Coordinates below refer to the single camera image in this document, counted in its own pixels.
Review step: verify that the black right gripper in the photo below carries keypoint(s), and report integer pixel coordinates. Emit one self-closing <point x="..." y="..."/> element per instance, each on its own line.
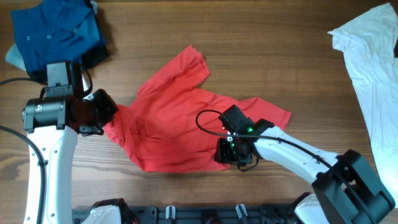
<point x="221" y="155"/>

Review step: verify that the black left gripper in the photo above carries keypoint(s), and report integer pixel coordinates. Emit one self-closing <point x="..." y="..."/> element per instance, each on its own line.
<point x="104" y="99"/>

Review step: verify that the red t-shirt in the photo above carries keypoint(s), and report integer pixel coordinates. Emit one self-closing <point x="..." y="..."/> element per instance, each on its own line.
<point x="166" y="128"/>

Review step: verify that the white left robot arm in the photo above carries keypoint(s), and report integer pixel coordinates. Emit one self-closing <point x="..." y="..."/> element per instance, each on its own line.
<point x="53" y="125"/>

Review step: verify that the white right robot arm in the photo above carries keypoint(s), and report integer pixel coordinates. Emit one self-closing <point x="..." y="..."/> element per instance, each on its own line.
<point x="345" y="186"/>

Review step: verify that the black folded garment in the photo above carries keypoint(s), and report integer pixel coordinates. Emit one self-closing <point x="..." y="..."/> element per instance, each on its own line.
<point x="90" y="59"/>

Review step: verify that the blue folded shirt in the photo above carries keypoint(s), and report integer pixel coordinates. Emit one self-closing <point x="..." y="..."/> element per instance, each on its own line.
<point x="55" y="31"/>

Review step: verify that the grey folded garment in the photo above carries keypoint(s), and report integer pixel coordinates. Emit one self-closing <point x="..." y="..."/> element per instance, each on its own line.
<point x="15" y="58"/>

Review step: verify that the white t-shirt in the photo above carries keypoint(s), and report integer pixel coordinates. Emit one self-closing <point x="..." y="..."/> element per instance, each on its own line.
<point x="367" y="43"/>

